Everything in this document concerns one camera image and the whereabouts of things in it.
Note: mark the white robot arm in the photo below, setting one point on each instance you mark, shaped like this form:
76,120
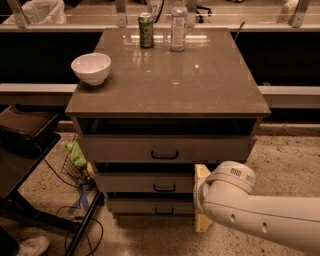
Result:
225,196

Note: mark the grey drawer cabinet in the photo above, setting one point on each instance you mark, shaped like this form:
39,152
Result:
205,90

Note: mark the green bag in basket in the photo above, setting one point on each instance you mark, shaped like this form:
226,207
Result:
75,153

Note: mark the white sneaker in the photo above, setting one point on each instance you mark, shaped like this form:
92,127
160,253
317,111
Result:
35,246

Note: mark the white ceramic bowl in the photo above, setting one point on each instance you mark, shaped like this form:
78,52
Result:
92,68

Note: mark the black cart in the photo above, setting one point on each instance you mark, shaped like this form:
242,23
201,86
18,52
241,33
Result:
14,170

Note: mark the green soda can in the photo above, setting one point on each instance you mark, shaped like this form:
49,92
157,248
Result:
145,22

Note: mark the clear plastic water bottle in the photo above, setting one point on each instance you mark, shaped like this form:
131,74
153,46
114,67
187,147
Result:
178,25

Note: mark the white plastic bag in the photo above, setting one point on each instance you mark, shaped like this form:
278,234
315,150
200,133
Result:
44,11

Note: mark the wire basket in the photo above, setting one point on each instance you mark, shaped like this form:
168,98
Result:
82,175

